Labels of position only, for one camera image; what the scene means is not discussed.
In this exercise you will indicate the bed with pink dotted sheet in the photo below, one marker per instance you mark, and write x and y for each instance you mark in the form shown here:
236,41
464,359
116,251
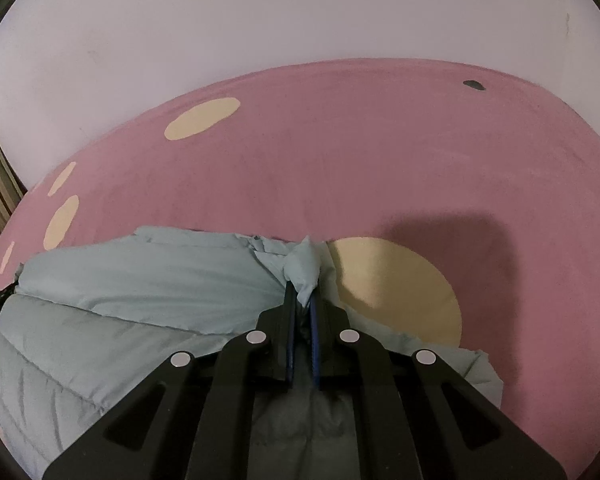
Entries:
330,160

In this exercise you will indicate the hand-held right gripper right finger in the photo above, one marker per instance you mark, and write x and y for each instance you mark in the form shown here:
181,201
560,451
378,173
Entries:
315,345

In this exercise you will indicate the light blue puffer jacket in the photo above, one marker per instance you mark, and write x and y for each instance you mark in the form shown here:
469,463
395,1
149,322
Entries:
130,280

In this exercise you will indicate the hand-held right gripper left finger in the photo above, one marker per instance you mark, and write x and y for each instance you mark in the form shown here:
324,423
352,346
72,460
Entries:
291,345

